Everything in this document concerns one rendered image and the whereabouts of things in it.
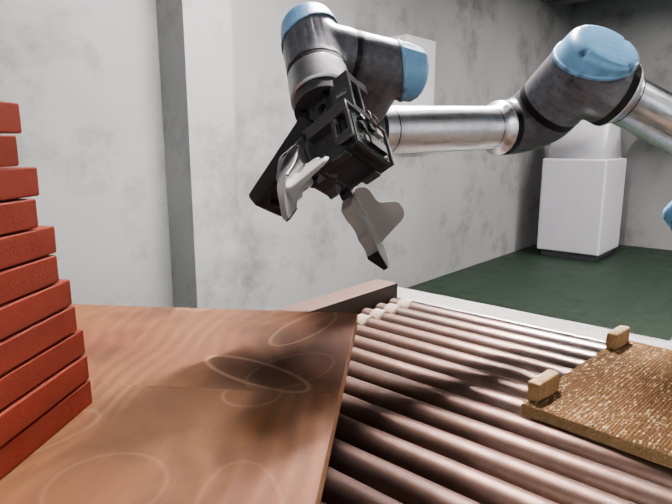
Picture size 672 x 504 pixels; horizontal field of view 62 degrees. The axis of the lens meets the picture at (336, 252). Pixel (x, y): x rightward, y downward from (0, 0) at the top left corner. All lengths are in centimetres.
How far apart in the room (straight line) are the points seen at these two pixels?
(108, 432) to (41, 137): 247
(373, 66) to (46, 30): 235
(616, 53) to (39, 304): 87
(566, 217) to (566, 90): 569
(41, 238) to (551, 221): 643
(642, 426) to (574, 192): 591
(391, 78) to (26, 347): 52
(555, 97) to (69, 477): 86
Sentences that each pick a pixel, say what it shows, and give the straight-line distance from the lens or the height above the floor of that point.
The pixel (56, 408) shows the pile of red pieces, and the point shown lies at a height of 106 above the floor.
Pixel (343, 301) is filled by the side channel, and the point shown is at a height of 95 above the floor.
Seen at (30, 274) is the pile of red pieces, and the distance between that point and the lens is 46.
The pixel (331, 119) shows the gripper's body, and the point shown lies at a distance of 59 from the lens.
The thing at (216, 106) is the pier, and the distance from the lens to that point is 309.
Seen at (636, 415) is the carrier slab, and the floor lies 94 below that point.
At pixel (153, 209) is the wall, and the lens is 315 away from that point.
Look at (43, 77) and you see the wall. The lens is 293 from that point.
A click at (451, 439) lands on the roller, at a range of 71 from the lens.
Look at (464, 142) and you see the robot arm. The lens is 96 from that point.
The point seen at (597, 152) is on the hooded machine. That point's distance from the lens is 660.
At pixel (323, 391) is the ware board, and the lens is 52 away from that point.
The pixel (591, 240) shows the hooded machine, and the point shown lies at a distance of 662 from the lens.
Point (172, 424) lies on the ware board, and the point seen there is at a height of 104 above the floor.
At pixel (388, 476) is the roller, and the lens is 64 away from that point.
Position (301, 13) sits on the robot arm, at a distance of 75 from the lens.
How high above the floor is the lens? 126
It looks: 11 degrees down
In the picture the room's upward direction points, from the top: straight up
